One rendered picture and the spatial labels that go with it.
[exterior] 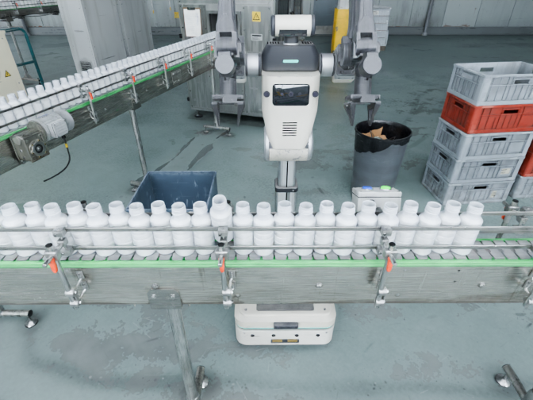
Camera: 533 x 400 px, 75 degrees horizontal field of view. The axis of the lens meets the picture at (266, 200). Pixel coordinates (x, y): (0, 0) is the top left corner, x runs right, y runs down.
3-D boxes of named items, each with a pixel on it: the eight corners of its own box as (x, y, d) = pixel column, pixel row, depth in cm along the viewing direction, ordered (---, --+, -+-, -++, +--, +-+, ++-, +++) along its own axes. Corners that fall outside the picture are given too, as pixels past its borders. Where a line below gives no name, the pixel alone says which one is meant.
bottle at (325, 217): (335, 249, 106) (342, 204, 97) (322, 258, 102) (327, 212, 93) (321, 240, 110) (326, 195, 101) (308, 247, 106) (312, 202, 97)
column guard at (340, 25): (331, 64, 782) (335, 9, 722) (327, 61, 815) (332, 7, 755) (348, 64, 782) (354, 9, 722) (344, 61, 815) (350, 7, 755)
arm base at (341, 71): (336, 44, 137) (335, 75, 138) (340, 36, 129) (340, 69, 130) (358, 44, 137) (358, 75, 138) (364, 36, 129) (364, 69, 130)
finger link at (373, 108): (380, 125, 116) (381, 96, 114) (359, 125, 115) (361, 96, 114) (371, 126, 123) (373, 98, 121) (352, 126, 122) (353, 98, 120)
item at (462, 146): (458, 160, 280) (466, 135, 267) (431, 140, 314) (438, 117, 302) (527, 156, 286) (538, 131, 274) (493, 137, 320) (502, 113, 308)
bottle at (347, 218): (348, 243, 108) (355, 198, 99) (354, 256, 103) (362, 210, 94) (329, 244, 108) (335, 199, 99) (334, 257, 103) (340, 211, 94)
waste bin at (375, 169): (350, 209, 300) (362, 140, 266) (341, 182, 338) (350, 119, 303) (403, 209, 301) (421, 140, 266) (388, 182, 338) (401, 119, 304)
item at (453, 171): (449, 184, 292) (457, 160, 280) (425, 162, 326) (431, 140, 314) (516, 180, 298) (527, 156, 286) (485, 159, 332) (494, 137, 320)
